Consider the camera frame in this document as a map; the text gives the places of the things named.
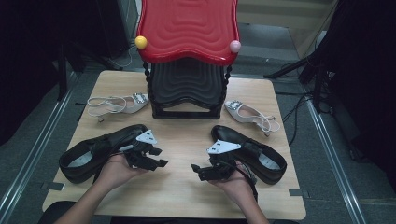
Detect black curtain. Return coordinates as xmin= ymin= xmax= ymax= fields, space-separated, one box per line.
xmin=0 ymin=0 xmax=129 ymax=146
xmin=311 ymin=0 xmax=396 ymax=190

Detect white floor cable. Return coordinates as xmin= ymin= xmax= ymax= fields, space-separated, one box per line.
xmin=108 ymin=45 xmax=138 ymax=70

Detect black metal stand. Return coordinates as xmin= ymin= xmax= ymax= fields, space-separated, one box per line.
xmin=55 ymin=43 xmax=87 ymax=102

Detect person's left hand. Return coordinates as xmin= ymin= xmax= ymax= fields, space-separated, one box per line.
xmin=94 ymin=153 xmax=148 ymax=191

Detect red and black shoe rack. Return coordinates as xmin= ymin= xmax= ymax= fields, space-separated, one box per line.
xmin=134 ymin=0 xmax=242 ymax=120

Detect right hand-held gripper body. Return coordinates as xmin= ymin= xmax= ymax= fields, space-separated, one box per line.
xmin=206 ymin=139 xmax=242 ymax=182

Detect white slingback heeled shoe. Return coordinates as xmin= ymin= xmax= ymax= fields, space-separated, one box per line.
xmin=87 ymin=92 xmax=149 ymax=123
xmin=223 ymin=100 xmax=281 ymax=137

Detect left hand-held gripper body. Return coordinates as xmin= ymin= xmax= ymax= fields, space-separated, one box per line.
xmin=120 ymin=129 xmax=158 ymax=171

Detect black tape strip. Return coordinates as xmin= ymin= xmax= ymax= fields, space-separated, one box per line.
xmin=40 ymin=182 xmax=65 ymax=191
xmin=289 ymin=189 xmax=311 ymax=199

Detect person's right hand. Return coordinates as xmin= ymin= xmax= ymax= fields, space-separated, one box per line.
xmin=208 ymin=169 xmax=255 ymax=206

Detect black tripod stand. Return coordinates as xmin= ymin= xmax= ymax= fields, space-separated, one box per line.
xmin=262 ymin=46 xmax=332 ymax=114

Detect black floor cables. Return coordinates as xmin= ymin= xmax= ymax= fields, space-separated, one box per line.
xmin=275 ymin=91 xmax=312 ymax=147

